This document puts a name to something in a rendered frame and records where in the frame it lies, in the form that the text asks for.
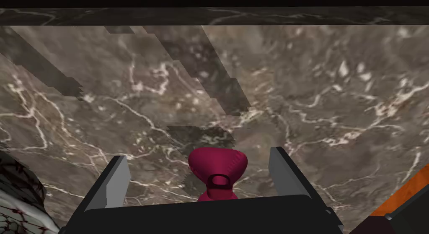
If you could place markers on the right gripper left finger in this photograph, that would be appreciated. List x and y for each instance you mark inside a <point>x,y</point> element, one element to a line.
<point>112,185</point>

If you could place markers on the orange and black book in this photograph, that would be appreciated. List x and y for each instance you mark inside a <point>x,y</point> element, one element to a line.
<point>405,207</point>

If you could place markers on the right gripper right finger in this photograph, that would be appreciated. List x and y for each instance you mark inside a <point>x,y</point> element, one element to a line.
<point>285,175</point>

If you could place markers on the crimson mug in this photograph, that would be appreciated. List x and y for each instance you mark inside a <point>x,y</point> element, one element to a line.
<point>218,170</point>

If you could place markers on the white patterned bowl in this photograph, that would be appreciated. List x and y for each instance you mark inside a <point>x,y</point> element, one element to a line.
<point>18,203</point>

